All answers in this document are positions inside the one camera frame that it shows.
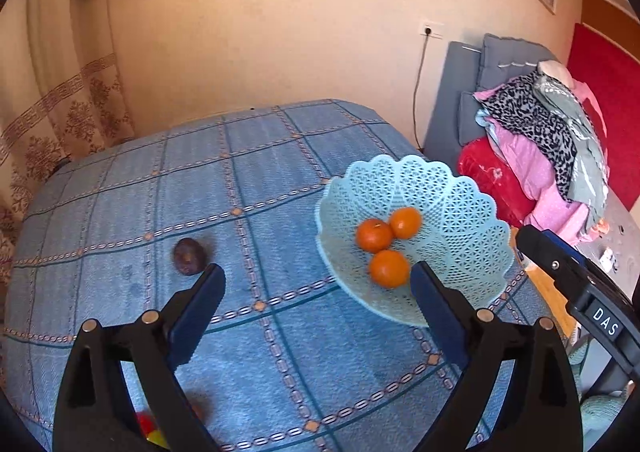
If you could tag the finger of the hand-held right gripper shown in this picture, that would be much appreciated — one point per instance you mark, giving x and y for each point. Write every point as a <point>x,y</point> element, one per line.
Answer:
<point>542,252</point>

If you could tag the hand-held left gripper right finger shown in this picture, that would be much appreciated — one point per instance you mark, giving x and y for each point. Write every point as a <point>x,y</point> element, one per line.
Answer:
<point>440,317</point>

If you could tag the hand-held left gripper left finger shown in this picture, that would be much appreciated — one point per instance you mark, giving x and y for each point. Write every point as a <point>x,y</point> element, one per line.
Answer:
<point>197,312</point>

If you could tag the dark brown avocado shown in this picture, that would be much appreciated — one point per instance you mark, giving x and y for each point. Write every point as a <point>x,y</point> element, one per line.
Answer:
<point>189,257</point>

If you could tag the light blue lattice plastic basket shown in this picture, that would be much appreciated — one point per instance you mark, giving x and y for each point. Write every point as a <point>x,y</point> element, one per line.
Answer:
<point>450,212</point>

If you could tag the red tomato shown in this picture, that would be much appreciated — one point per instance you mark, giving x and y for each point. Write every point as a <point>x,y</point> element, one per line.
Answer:
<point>144,421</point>

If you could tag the green tomato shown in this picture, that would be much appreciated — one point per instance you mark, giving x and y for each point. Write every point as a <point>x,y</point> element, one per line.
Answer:
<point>159,438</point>

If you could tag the wooden stool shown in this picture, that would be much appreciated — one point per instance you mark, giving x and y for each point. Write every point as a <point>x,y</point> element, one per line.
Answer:
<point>545,282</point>

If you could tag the small orange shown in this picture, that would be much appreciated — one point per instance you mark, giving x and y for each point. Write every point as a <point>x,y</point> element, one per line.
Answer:
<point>374,235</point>
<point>405,222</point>
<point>389,268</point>

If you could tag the red floral blanket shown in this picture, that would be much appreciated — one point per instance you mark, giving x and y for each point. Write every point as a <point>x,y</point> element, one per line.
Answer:
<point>490,182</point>

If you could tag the teal knitted cloth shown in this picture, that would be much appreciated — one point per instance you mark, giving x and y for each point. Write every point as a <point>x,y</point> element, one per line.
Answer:
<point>597,412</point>

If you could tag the pile of clothes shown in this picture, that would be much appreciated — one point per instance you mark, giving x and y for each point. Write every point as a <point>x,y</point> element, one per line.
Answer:
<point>525,157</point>

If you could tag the grey-green floral cloth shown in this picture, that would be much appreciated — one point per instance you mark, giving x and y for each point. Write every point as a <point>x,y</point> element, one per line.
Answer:
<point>575,127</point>

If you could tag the leopard print cloth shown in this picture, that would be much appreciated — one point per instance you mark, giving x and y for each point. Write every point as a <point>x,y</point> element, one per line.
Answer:
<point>530,117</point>

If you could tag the grey cushioned sofa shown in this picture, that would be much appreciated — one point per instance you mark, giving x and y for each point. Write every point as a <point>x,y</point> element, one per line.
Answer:
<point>452,97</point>

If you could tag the white garment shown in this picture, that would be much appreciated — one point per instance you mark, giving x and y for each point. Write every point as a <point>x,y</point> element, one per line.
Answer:
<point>555,69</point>

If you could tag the red hanging cloth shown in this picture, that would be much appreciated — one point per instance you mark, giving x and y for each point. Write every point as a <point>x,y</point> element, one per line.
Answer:
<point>610,67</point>

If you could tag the beige patterned curtain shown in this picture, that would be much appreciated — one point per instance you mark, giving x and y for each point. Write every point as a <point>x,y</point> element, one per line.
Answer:
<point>75,107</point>

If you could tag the white wall socket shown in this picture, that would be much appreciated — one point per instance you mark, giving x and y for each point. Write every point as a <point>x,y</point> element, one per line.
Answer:
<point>433,30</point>

